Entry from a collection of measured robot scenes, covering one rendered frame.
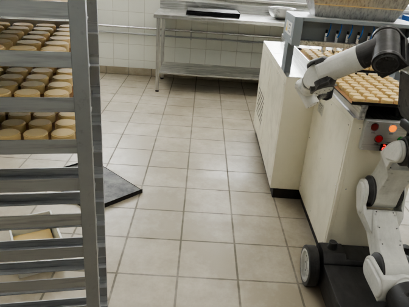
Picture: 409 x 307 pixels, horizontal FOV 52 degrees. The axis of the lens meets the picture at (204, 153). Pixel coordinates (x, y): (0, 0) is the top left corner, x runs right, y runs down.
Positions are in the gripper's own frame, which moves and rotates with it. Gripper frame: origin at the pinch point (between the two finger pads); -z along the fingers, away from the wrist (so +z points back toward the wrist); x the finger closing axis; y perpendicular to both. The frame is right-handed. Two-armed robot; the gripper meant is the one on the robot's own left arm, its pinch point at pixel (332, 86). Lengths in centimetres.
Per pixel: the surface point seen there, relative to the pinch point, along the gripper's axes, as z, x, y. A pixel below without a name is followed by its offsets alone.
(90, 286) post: 151, -22, -27
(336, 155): 7.6, -30.5, -13.1
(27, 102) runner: 158, 23, -19
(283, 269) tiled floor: 31, -91, -8
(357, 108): 14.8, -2.9, -21.7
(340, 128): 6.1, -17.0, -11.7
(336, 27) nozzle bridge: -44, 23, 28
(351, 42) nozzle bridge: -52, 15, 20
